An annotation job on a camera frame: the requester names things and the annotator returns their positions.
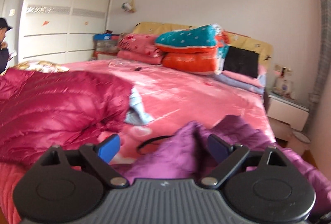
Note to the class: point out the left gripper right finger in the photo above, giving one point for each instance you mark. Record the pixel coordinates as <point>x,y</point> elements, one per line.
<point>261,186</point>

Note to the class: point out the nightstand photo items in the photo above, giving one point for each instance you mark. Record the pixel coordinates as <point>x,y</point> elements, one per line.
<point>283,85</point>

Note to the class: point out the person in black cap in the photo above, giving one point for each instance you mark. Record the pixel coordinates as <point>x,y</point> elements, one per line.
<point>4,53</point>

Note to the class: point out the bedside clutter boxes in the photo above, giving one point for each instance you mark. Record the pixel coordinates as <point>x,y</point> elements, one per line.
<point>105,43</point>

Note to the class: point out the magenta down jacket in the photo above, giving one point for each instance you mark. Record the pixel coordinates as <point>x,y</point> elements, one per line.
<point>69,109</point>

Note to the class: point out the black folded cloth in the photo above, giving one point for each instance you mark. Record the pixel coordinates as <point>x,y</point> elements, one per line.
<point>241,61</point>

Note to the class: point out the yellow headboard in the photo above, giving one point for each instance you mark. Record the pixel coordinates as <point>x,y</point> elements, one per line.
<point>264,49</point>

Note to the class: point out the white wardrobe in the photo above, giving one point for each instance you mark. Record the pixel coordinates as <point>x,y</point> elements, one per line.
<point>60,31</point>

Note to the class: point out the purple down jacket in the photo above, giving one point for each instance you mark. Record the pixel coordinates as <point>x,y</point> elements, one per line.
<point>185,155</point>

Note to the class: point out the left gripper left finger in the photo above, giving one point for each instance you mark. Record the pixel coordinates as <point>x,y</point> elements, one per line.
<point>64,186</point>

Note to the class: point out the pink bed blanket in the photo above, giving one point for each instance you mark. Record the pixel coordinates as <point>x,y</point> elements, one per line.
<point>172,98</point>

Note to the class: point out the floral yellow pillow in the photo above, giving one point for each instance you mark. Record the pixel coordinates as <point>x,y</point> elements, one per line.
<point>41,66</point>

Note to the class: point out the teal orange folded quilt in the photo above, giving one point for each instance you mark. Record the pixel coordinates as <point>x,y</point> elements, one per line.
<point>199,50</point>

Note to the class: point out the light blue garment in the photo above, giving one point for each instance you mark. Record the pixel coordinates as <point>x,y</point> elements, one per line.
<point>136,114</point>

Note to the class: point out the pink lilac folded bedding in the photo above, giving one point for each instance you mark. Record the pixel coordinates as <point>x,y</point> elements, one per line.
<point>254,85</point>

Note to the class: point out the white nightstand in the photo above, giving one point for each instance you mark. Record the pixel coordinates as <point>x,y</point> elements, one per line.
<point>287,111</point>

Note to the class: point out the wall hanging ornament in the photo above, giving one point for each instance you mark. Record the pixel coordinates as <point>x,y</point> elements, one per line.
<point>129,6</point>

